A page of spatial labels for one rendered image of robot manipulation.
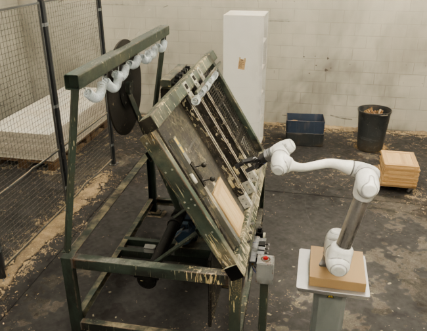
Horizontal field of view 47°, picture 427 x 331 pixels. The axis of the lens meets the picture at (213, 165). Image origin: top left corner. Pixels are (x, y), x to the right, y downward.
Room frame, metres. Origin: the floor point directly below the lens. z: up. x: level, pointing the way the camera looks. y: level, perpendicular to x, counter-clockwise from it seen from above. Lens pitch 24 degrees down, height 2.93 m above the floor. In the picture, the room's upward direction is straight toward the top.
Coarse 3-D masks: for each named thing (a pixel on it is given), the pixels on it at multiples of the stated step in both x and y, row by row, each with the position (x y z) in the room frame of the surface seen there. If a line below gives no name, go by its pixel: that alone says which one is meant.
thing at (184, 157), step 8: (176, 144) 3.15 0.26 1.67; (176, 152) 3.15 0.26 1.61; (184, 152) 3.17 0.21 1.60; (184, 160) 3.14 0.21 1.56; (200, 184) 3.12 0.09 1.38; (208, 192) 3.13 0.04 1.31; (216, 208) 3.10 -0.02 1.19; (216, 216) 3.10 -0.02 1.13; (224, 216) 3.12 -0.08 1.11; (224, 224) 3.09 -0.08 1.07; (232, 232) 3.08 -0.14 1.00; (232, 240) 3.08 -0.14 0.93
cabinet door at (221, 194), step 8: (216, 184) 3.41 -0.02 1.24; (224, 184) 3.53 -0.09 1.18; (216, 192) 3.30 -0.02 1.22; (224, 192) 3.43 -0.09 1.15; (216, 200) 3.23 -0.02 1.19; (224, 200) 3.35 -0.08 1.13; (232, 200) 3.47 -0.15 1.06; (224, 208) 3.26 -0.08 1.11; (232, 208) 3.39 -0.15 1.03; (232, 216) 3.30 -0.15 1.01; (240, 216) 3.44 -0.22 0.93; (232, 224) 3.21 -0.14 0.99; (240, 224) 3.35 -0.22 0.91
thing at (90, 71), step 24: (120, 48) 3.89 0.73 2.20; (144, 48) 4.32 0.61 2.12; (72, 72) 3.07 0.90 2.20; (96, 72) 3.28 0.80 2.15; (72, 96) 3.03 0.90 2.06; (72, 120) 3.03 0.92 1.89; (72, 144) 3.04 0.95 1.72; (72, 168) 3.05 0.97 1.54; (72, 192) 3.06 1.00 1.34; (168, 192) 3.93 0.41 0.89; (72, 216) 3.08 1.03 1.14
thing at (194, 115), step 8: (184, 88) 3.71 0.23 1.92; (192, 96) 3.76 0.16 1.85; (184, 104) 3.73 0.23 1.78; (192, 104) 3.72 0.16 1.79; (192, 112) 3.72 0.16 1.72; (192, 120) 3.72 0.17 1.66; (200, 120) 3.71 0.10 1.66; (200, 128) 3.71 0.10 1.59; (200, 136) 3.71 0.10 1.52; (208, 136) 3.70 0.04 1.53; (208, 144) 3.70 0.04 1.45; (216, 144) 3.72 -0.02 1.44; (216, 152) 3.69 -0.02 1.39; (216, 160) 3.69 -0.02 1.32; (224, 160) 3.67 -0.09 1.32; (224, 168) 3.67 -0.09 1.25; (232, 176) 3.66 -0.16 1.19; (240, 184) 3.69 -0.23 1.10; (240, 192) 3.65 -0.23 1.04; (240, 200) 3.65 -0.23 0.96; (248, 200) 3.64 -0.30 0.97
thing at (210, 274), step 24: (120, 192) 4.14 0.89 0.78; (264, 192) 4.96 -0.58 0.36; (96, 216) 3.69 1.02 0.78; (144, 216) 4.86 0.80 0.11; (168, 240) 3.44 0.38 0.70; (192, 240) 4.08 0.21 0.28; (72, 264) 3.05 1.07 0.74; (96, 264) 3.02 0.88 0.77; (120, 264) 2.99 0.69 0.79; (144, 264) 2.98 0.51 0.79; (168, 264) 2.98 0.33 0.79; (216, 264) 3.20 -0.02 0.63; (72, 288) 3.05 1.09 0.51; (96, 288) 3.47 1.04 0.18; (216, 288) 3.20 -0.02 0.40; (240, 288) 2.82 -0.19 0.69; (72, 312) 3.06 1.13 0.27; (240, 312) 2.84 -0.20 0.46
